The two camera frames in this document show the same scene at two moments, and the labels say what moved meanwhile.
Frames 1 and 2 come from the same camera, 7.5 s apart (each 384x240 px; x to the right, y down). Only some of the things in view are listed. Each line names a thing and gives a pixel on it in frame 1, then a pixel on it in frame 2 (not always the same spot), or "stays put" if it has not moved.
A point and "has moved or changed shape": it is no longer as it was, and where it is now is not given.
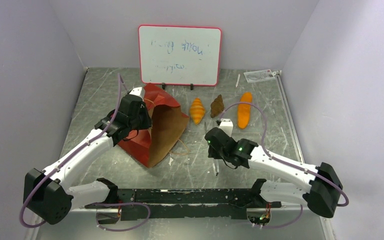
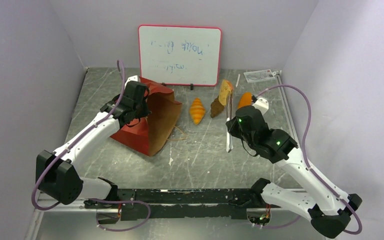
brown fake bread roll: (217, 106) stays put
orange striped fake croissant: (197, 111) stays put
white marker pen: (236, 85) stays put
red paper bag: (151, 145) has moved or changed shape
